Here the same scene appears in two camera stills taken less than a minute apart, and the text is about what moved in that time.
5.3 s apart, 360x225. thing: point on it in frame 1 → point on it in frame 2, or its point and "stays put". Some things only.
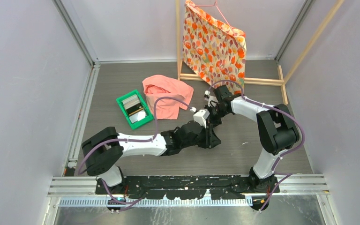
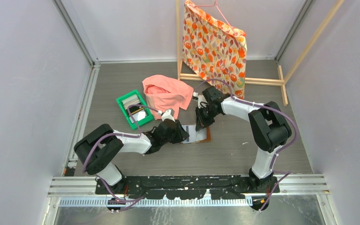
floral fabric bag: [213, 51] stays put
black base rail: [183, 187] stays put
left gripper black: [210, 139] → [181, 134]
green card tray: [135, 109] stays put
